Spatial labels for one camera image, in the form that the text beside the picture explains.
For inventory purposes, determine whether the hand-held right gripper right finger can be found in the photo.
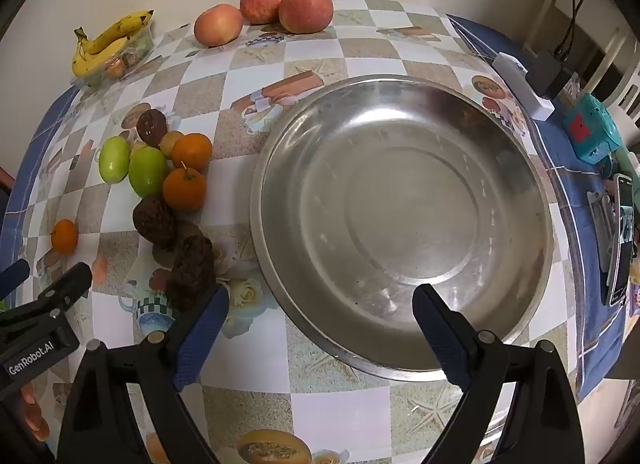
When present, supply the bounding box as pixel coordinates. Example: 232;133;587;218
412;283;586;464

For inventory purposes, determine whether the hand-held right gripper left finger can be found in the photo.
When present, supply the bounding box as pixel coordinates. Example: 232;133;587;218
56;285;231;464

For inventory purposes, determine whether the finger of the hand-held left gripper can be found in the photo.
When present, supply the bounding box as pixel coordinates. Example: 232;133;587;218
0;260;31;299
0;262;94;327

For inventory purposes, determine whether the small orange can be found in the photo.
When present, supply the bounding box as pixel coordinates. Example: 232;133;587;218
51;219;79;255

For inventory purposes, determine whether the dark brown avocado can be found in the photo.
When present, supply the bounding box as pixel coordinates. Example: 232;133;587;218
132;195;176;250
165;233;217;312
136;109;169;147

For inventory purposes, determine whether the green jujube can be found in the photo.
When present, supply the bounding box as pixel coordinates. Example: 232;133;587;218
128;145;168;199
98;136;132;185

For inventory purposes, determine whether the large metal basin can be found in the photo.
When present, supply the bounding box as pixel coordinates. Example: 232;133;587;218
249;74;555;382

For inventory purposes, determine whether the person's left hand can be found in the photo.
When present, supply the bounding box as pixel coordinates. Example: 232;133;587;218
19;381;52;444

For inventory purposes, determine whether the small brown kiwi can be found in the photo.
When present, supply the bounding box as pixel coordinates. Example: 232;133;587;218
159;130;185;160

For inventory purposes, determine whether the grey phone holder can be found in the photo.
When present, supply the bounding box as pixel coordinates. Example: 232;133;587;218
586;190;618;290

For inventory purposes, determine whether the smartphone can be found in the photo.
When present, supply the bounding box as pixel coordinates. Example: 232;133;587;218
607;173;635;306

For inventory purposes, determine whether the clear plastic container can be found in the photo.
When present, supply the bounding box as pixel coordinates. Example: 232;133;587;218
70;19;155;90

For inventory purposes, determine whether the teal box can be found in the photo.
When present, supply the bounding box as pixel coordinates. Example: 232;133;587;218
562;93;621;165

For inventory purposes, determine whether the white power strip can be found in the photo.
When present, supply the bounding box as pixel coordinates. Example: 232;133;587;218
492;52;555;121

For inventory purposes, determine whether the black power adapter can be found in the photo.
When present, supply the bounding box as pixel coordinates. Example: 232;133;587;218
526;50;573;100

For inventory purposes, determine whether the pale pink apple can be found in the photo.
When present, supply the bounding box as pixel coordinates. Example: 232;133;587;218
193;3;245;48

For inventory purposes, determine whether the checkered printed tablecloth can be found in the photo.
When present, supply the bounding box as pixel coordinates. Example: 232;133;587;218
0;0;631;464

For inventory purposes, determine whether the large red apple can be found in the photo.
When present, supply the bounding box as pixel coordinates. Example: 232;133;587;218
278;0;334;35

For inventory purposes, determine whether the white chair frame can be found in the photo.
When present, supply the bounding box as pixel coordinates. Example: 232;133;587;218
525;0;640;115

